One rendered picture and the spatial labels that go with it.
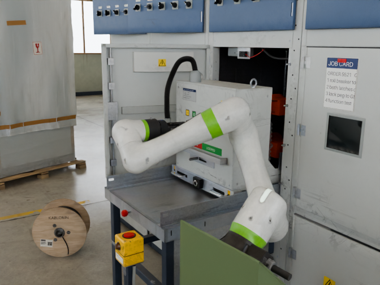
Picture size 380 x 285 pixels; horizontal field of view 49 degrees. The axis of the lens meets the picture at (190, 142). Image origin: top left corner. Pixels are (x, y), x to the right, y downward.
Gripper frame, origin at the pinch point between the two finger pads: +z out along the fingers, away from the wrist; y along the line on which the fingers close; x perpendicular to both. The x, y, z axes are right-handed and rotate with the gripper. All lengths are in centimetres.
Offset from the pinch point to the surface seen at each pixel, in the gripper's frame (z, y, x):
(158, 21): 30, -85, 49
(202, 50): 39, -50, 32
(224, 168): 13.6, 4.9, -21.6
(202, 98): 13.6, -13.9, 9.4
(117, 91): -10, -60, 9
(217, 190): 12.5, 1.6, -33.1
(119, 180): -20, -41, -34
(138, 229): 40, -138, -114
